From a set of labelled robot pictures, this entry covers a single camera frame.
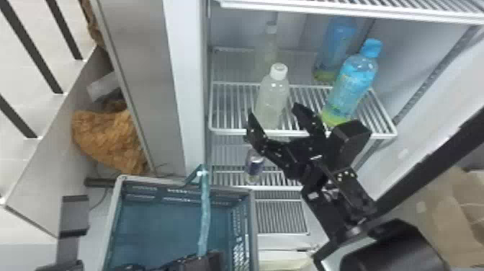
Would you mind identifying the blue can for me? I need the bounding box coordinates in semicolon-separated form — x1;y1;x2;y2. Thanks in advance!
243;148;266;185

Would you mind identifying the fridge door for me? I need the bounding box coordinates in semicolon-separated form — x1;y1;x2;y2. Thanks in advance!
313;25;484;271

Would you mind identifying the brown sack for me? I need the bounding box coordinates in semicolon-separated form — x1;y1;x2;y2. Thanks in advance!
70;98;150;176

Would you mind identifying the white fridge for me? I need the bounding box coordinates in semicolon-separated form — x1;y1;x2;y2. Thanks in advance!
90;0;484;271

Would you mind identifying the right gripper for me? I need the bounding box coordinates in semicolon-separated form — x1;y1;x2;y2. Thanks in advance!
245;102;334;183

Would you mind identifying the clear bottle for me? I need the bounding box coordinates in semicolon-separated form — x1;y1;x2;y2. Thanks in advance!
254;62;291;132

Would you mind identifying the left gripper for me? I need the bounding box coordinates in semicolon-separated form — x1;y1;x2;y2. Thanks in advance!
161;251;225;271

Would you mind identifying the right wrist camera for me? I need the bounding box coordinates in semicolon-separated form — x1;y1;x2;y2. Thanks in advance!
326;120;374;172

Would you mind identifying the blue bottle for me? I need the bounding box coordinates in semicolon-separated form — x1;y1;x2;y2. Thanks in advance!
312;15;359;85
320;37;384;129

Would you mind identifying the blue basket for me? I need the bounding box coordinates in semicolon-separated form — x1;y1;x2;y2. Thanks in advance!
99;164;260;271

